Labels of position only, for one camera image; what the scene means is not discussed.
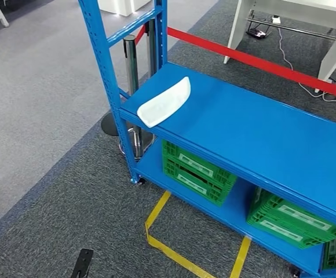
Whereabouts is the white curved plastic part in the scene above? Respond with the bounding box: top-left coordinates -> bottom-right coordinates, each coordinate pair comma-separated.
137,76 -> 192,129

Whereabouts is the blue metal shelf rack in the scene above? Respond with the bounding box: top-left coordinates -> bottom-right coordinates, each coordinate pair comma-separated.
78,0 -> 336,278

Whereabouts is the red barrier belt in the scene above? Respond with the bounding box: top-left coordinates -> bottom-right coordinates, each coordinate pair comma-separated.
134,25 -> 336,103

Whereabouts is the white lit plinth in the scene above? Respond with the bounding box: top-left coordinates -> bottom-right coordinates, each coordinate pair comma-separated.
97,0 -> 152,17

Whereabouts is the black router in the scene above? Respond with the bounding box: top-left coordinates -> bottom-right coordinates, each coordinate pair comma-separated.
246,27 -> 269,39

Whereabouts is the white desk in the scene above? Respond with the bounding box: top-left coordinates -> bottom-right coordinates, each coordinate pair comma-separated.
223,0 -> 336,94

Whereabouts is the dark metal stanchion post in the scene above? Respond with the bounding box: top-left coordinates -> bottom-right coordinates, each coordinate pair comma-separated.
119,35 -> 156,160
100,19 -> 158,137

